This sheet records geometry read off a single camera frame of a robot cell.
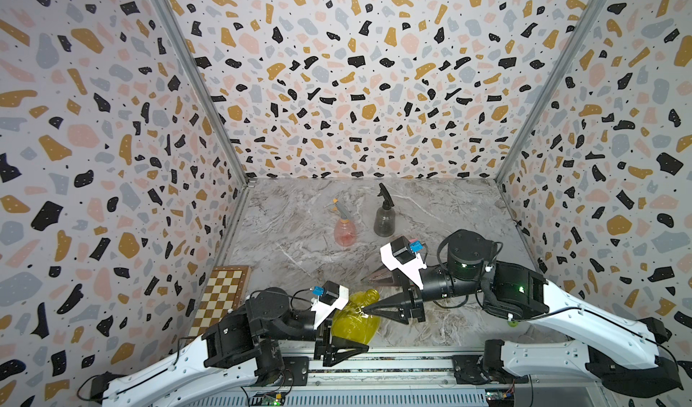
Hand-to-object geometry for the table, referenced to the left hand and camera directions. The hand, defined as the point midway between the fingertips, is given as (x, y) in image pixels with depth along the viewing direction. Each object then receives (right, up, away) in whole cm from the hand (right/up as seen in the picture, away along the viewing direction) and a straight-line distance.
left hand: (366, 331), depth 53 cm
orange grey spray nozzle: (-7, +21, +36) cm, 43 cm away
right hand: (0, +9, -6) cm, 11 cm away
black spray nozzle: (+7, +26, +37) cm, 46 cm away
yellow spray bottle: (-3, 0, +3) cm, 4 cm away
